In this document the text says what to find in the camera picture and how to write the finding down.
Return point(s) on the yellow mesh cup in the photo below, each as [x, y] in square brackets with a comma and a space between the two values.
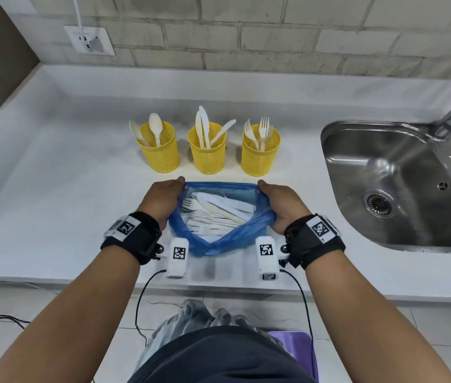
[161, 157]
[207, 161]
[259, 163]

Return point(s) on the black left wristband with markers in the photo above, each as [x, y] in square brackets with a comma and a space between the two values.
[137, 235]

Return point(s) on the person's dark shorts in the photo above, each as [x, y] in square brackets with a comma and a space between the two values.
[217, 359]

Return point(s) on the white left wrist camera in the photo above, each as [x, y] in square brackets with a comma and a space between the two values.
[177, 259]

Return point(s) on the purple plastic stool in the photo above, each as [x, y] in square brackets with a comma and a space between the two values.
[297, 347]

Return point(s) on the grey shoe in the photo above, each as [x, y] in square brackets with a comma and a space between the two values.
[233, 319]
[194, 313]

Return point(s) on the white plastic knife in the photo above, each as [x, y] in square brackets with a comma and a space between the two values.
[227, 126]
[204, 119]
[198, 125]

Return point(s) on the person's left hand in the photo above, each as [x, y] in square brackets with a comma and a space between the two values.
[161, 199]

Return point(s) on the person's right forearm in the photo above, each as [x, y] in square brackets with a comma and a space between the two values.
[369, 327]

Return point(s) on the black right wristband with markers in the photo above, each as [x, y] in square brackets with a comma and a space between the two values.
[313, 239]

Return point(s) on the blue plastic bag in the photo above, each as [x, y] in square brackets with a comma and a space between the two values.
[225, 245]

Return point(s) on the person's right hand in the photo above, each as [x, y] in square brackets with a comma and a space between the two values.
[285, 203]

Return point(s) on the black wristband with markers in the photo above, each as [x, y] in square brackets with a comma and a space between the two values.
[137, 235]
[313, 239]

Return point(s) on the white wall socket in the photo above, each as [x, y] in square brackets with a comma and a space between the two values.
[76, 39]

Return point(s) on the person's left forearm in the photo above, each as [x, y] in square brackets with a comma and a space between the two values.
[70, 327]

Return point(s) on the bundle of white plastic cutlery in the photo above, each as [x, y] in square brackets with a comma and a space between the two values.
[217, 215]

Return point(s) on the stainless steel sink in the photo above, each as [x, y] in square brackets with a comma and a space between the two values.
[393, 179]

